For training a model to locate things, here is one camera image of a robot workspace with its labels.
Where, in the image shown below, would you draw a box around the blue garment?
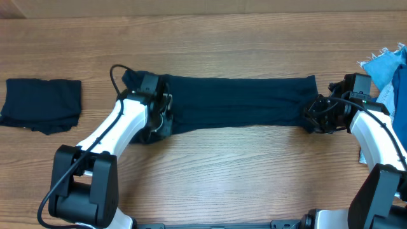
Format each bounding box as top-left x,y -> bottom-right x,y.
392,64 -> 407,149

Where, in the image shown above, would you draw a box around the dark navy t-shirt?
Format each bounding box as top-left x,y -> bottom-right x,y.
132,74 -> 318,144

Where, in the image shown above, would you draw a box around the light blue denim jeans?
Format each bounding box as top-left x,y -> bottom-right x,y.
357,43 -> 407,165

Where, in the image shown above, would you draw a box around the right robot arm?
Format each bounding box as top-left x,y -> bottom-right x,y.
295,73 -> 406,229

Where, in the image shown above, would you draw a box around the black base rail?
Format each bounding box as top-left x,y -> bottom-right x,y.
136,219 -> 301,229

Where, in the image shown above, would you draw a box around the folded black cloth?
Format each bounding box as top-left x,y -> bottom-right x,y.
1,78 -> 82,135

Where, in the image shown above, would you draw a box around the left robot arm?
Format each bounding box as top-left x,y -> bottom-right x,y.
38,74 -> 172,228

